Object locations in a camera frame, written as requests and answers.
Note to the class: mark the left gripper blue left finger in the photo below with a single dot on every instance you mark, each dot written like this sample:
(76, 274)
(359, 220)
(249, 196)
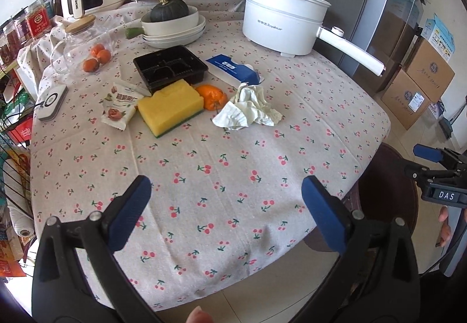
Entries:
(124, 211)

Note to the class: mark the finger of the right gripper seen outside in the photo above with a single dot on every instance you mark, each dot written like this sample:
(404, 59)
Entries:
(428, 153)

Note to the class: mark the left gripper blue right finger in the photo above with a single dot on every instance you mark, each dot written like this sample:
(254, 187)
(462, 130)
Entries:
(332, 218)

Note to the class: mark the white nut snack packet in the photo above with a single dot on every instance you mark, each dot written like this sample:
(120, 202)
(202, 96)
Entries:
(120, 104)

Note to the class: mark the yellow green sponge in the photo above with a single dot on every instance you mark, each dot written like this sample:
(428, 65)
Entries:
(170, 106)

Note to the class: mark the white tissue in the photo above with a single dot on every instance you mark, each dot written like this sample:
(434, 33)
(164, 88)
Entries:
(248, 106)

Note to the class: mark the orange peel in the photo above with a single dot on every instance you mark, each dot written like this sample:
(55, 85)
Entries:
(213, 97)

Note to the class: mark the black plastic food tray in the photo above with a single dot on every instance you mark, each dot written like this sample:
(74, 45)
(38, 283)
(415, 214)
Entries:
(164, 67)

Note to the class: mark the blue biscuit box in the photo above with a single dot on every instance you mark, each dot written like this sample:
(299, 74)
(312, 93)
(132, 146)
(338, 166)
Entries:
(225, 69)

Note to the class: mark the dark brown trash bin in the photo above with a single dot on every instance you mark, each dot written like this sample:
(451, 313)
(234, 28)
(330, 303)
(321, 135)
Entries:
(384, 192)

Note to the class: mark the person right hand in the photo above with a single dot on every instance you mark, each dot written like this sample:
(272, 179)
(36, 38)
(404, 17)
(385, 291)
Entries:
(445, 232)

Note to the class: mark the person left hand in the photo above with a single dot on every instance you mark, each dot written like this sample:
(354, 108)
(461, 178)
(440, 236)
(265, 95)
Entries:
(198, 315)

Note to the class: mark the large cardboard box lower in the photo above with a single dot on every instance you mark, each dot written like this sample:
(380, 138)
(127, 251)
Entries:
(405, 99)

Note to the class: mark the cardboard box upper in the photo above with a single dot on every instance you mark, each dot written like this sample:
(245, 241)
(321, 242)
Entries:
(428, 70)

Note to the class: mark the cherry print tablecloth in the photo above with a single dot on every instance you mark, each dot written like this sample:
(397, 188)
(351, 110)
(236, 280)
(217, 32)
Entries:
(224, 204)

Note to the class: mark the light blue product box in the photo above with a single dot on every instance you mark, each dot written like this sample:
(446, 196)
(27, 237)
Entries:
(439, 37)

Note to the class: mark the glass jar wooden lid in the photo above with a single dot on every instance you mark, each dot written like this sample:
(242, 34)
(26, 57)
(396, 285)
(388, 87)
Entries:
(80, 36)

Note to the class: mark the stacked white plates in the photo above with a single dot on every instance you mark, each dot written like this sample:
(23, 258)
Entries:
(183, 38)

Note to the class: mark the white electric cooking pot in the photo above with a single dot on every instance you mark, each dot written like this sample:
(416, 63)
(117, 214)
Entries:
(291, 28)

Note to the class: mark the clear spice jar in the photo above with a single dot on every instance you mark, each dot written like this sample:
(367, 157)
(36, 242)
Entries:
(14, 35)

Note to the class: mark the dark green pumpkin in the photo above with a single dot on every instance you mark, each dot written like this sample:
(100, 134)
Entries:
(167, 10)

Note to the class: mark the red label spice jar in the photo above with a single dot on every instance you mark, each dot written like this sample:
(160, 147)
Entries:
(37, 19)

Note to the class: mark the black wire rack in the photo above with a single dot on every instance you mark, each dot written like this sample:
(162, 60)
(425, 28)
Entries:
(15, 175)

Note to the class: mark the white wireless charger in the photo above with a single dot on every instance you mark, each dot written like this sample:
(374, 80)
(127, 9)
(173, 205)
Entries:
(50, 102)

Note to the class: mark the white bowl green handle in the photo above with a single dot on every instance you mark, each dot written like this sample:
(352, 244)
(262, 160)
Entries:
(166, 28)

